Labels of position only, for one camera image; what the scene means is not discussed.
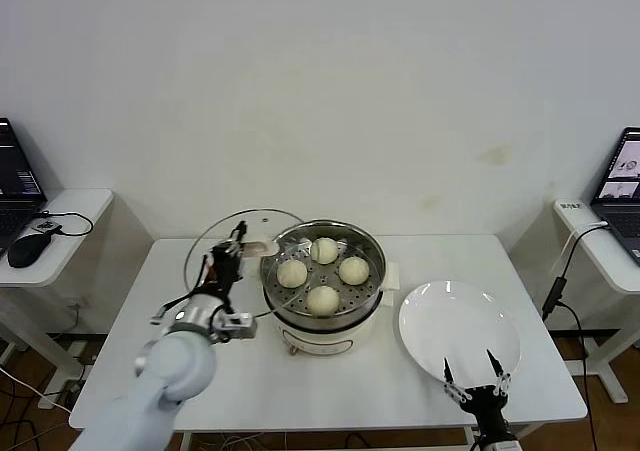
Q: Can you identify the white electric cooker base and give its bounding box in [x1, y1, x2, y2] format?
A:
[243, 260, 401, 358]

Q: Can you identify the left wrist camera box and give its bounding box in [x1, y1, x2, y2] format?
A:
[214, 310, 259, 343]

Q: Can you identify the white side table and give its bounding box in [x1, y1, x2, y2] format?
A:
[0, 188, 115, 387]
[551, 198, 640, 405]

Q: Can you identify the black open laptop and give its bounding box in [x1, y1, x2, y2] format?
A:
[0, 117, 49, 257]
[588, 127, 640, 267]

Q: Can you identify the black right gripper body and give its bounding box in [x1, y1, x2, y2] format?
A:
[459, 385, 511, 435]

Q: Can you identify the glass pot lid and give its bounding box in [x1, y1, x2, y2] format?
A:
[183, 208, 306, 320]

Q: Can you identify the black computer mouse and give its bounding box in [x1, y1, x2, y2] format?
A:
[5, 231, 52, 269]

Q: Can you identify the white round plate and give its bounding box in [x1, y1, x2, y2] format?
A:
[397, 279, 522, 390]

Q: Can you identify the steel perforated steamer basket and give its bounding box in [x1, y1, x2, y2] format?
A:
[258, 219, 387, 330]

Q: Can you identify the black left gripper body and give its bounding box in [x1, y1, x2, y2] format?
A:
[199, 243, 246, 297]

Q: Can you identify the white steamed baozi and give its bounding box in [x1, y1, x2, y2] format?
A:
[338, 256, 371, 286]
[276, 259, 309, 289]
[305, 285, 341, 318]
[310, 237, 340, 265]

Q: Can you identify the white laptop cable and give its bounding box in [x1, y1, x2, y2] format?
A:
[548, 222, 610, 275]

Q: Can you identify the black dongle with cable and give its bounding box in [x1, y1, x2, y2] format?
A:
[32, 211, 95, 240]

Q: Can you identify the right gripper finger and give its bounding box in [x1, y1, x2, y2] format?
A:
[441, 356, 474, 403]
[485, 348, 514, 400]

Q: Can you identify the black cable with adapter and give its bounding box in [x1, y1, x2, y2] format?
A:
[540, 223, 609, 451]

